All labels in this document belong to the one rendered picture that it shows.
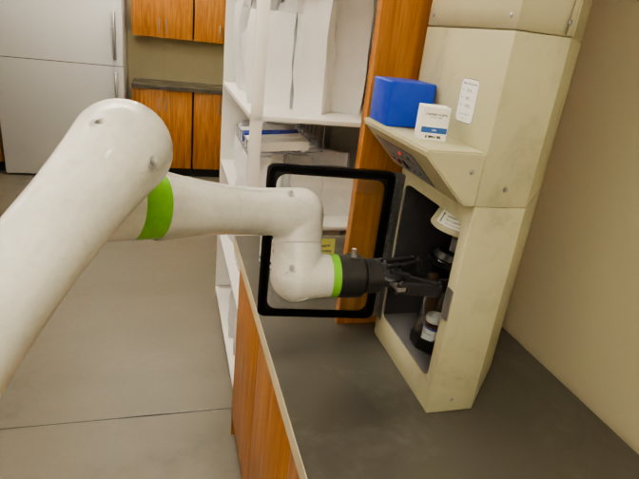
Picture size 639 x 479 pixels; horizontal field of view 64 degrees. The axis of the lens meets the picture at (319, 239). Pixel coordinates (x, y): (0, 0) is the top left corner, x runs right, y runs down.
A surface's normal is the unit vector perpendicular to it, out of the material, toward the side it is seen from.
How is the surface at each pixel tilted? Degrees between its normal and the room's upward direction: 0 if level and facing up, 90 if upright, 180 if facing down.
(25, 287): 59
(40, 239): 43
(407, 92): 90
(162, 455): 0
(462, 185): 90
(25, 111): 90
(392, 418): 0
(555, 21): 90
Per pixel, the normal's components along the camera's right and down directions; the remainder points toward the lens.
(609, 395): -0.96, 0.00
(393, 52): 0.26, 0.39
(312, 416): 0.11, -0.92
